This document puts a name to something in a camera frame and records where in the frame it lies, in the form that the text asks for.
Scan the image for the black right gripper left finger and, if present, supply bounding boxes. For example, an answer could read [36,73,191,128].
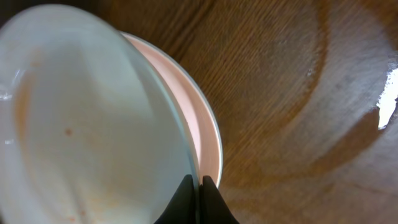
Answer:
[155,175,196,224]

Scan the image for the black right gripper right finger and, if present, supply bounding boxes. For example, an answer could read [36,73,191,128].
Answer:
[199,175,239,224]

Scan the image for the white plate with brown smear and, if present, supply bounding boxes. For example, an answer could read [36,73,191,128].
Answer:
[122,32,223,187]

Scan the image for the white plate with orange sauce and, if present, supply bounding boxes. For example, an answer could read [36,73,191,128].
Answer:
[1,4,198,223]

